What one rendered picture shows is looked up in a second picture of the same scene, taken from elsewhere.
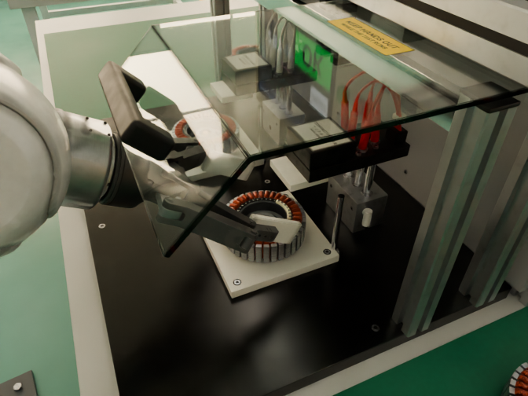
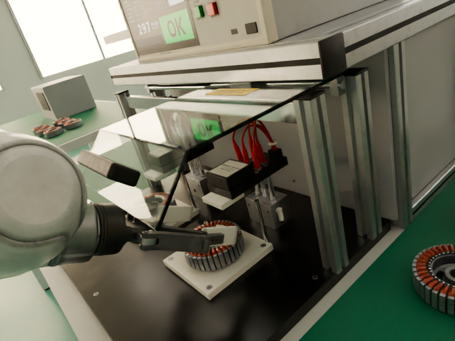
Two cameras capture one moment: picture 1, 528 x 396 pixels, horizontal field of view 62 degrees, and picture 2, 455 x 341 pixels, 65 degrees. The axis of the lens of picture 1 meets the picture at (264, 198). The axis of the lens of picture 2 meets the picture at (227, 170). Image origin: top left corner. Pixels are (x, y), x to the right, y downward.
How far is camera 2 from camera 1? 0.12 m
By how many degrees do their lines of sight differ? 18
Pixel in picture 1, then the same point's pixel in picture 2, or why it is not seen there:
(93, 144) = not seen: hidden behind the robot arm
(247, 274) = (214, 279)
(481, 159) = (320, 128)
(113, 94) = (93, 161)
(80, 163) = not seen: hidden behind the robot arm
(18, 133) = (59, 159)
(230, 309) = (211, 307)
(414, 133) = (287, 153)
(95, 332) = not seen: outside the picture
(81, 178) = (80, 234)
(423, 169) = (302, 172)
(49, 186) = (80, 191)
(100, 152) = (89, 214)
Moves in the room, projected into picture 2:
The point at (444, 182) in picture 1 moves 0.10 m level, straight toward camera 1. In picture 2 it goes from (308, 153) to (309, 189)
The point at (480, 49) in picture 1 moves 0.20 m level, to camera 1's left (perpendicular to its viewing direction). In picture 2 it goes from (291, 72) to (141, 120)
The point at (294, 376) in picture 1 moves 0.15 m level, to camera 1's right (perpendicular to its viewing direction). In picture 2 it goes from (273, 329) to (368, 287)
